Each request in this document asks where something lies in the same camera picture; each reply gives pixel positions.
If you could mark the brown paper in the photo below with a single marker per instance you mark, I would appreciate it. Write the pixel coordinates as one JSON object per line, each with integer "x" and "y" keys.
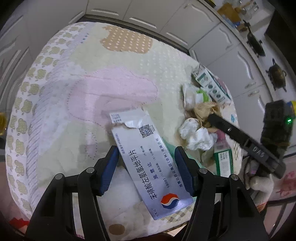
{"x": 203, "y": 110}

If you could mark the white green plastic wrapper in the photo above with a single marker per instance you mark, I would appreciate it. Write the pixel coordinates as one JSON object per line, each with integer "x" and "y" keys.
{"x": 194, "y": 95}

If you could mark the green white milk carton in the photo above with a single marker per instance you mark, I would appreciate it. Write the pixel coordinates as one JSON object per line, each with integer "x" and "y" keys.
{"x": 212, "y": 84}

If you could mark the patterned table cloth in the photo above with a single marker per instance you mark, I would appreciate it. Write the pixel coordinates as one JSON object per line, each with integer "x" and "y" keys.
{"x": 60, "y": 117}

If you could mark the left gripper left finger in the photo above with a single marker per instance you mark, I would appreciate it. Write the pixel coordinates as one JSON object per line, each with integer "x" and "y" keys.
{"x": 93, "y": 182}

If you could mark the white gloved right hand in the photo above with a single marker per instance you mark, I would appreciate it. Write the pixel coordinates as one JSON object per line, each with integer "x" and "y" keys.
{"x": 262, "y": 185}

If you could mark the small green white box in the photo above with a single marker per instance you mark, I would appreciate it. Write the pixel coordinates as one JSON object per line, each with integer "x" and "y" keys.
{"x": 223, "y": 158}

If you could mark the black wok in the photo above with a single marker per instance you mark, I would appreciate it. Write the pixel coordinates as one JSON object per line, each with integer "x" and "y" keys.
{"x": 255, "y": 44}

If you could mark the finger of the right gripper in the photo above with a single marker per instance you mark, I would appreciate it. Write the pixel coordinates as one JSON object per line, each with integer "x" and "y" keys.
{"x": 232, "y": 131}

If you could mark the white tissue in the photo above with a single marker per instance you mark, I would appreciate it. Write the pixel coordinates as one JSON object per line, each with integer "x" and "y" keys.
{"x": 196, "y": 136}

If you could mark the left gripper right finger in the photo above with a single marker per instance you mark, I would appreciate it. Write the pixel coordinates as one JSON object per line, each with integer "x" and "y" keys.
{"x": 205, "y": 221}

